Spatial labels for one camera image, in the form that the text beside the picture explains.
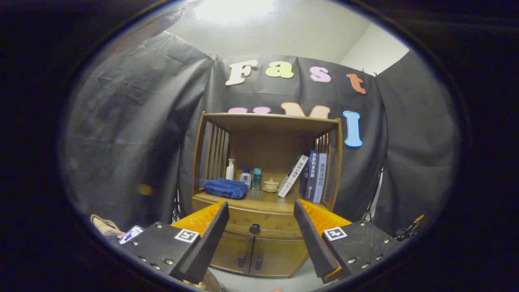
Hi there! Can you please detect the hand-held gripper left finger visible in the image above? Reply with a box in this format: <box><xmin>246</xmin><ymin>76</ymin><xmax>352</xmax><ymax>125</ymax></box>
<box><xmin>118</xmin><ymin>201</ymin><xmax>230</xmax><ymax>285</ymax></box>

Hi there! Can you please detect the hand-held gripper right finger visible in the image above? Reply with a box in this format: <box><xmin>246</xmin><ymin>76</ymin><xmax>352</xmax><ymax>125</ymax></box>
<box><xmin>294</xmin><ymin>199</ymin><xmax>402</xmax><ymax>283</ymax></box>

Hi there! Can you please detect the wooden drawer with black knob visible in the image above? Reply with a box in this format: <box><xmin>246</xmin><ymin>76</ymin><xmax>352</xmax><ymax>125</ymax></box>
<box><xmin>192</xmin><ymin>197</ymin><xmax>330</xmax><ymax>240</ymax></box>

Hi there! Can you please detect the wooden cabinet door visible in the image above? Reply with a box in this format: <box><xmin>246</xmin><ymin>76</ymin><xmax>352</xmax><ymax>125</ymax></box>
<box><xmin>249</xmin><ymin>237</ymin><xmax>309</xmax><ymax>278</ymax></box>
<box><xmin>209</xmin><ymin>231</ymin><xmax>255</xmax><ymax>274</ymax></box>

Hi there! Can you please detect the wooden countertop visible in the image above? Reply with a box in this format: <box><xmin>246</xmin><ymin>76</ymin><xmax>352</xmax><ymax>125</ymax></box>
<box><xmin>194</xmin><ymin>178</ymin><xmax>334</xmax><ymax>215</ymax></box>

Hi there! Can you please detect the wooden cabinet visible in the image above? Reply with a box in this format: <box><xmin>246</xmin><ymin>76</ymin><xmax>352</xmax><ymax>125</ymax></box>
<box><xmin>191</xmin><ymin>112</ymin><xmax>343</xmax><ymax>278</ymax></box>

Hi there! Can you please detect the black backdrop stand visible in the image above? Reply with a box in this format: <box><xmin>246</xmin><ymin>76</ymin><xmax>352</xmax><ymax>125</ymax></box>
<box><xmin>362</xmin><ymin>166</ymin><xmax>384</xmax><ymax>223</ymax></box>
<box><xmin>172</xmin><ymin>187</ymin><xmax>183</xmax><ymax>223</ymax></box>

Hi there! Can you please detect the blue folded towel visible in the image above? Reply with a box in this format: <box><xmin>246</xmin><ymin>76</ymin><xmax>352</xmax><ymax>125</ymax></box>
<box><xmin>202</xmin><ymin>178</ymin><xmax>249</xmax><ymax>200</ymax></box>

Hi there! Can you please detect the light blue book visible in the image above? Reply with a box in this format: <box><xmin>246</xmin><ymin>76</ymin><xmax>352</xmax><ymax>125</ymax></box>
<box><xmin>313</xmin><ymin>153</ymin><xmax>328</xmax><ymax>204</ymax></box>

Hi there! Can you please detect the dark blue book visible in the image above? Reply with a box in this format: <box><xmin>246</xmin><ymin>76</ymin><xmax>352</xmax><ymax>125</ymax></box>
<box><xmin>300</xmin><ymin>150</ymin><xmax>320</xmax><ymax>202</ymax></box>

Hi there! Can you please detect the phone with lit screen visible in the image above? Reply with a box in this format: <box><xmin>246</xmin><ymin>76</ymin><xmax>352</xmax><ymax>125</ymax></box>
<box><xmin>119</xmin><ymin>225</ymin><xmax>145</xmax><ymax>245</ymax></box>

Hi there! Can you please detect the white book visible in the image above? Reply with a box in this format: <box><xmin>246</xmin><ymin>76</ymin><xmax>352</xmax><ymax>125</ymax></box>
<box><xmin>277</xmin><ymin>155</ymin><xmax>309</xmax><ymax>198</ymax></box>

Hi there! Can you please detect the orange and black device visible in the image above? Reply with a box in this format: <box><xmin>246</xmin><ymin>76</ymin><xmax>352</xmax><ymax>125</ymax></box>
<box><xmin>395</xmin><ymin>214</ymin><xmax>426</xmax><ymax>242</ymax></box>

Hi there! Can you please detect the person's foot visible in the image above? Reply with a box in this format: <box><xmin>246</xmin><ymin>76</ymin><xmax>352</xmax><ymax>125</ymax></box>
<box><xmin>90</xmin><ymin>214</ymin><xmax>126</xmax><ymax>240</ymax></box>

